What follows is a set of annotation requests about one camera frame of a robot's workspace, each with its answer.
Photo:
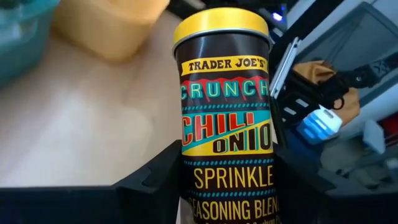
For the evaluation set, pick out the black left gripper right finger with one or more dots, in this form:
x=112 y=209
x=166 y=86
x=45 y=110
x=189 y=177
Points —
x=335 y=208

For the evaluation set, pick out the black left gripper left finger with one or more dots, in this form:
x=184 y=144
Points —
x=93 y=205

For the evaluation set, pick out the yellow-lid dark seasoning can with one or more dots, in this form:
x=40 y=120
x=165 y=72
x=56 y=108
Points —
x=224 y=93

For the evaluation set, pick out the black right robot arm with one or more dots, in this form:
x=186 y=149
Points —
x=367 y=76

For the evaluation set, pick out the blue white handheld device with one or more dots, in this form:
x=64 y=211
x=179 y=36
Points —
x=317 y=126

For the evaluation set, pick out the red box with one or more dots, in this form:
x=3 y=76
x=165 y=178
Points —
x=392 y=124

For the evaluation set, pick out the tan cloth object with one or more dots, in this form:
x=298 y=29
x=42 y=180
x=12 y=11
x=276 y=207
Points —
x=314 y=71

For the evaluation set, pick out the large orange plastic bin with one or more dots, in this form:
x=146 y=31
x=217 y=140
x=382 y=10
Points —
x=109 y=28

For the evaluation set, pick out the large teal plastic bin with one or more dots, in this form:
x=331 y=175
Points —
x=21 y=37

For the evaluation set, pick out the silver metal bracket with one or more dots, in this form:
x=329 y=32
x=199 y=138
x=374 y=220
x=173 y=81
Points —
x=284 y=68

